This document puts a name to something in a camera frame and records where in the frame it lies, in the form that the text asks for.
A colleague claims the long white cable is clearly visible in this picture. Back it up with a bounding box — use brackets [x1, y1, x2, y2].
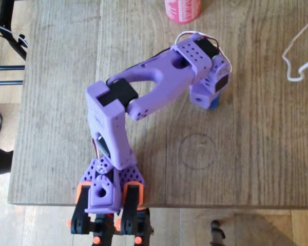
[282, 6, 308, 83]

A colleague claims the orange and black clamp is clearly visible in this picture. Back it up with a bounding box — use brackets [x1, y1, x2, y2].
[114, 180, 155, 244]
[67, 182, 113, 245]

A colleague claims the blue toy brick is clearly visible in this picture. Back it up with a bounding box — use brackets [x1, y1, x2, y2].
[207, 92, 222, 111]

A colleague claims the purple robot base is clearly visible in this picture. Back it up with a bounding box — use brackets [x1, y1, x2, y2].
[82, 157, 146, 213]

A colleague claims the thin white cable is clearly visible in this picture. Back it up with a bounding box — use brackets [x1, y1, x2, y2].
[0, 22, 29, 48]

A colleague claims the red cup with white print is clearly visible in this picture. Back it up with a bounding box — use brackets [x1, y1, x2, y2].
[164, 0, 202, 25]

